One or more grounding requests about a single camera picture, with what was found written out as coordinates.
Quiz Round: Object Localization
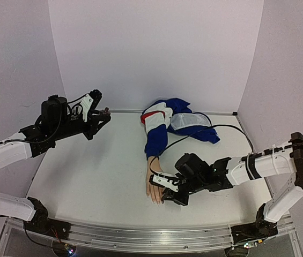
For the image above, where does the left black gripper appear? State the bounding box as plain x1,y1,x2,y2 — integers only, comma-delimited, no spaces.
53,110,112,141

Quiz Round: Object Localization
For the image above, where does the red nail polish bottle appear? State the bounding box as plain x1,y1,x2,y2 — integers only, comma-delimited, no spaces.
100,107,110,115

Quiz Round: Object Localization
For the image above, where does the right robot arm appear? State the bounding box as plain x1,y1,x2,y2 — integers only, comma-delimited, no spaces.
162,132,303,223

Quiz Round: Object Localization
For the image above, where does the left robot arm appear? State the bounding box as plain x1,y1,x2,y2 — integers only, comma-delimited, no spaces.
0,89,111,234

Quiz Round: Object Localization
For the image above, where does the mannequin hand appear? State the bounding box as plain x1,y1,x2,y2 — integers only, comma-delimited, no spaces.
146,156,164,206

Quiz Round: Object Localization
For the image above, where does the blue white red jacket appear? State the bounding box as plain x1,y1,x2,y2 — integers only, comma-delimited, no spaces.
141,98,220,158

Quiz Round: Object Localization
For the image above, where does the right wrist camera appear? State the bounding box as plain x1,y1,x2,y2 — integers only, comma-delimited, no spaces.
149,172,181,192

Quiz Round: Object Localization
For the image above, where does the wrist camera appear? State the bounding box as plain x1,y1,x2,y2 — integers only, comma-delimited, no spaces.
149,172,181,192
80,89,102,123

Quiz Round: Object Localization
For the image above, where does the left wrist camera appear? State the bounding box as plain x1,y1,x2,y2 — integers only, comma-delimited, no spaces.
80,89,102,123

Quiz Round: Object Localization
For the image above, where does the aluminium front rail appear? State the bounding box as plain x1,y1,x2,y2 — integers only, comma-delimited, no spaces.
0,214,303,256

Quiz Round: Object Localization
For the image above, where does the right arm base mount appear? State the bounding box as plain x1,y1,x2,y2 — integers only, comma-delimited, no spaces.
231,210,278,246

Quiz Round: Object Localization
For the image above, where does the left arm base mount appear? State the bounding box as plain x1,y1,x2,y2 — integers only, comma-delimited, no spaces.
24,197,71,239

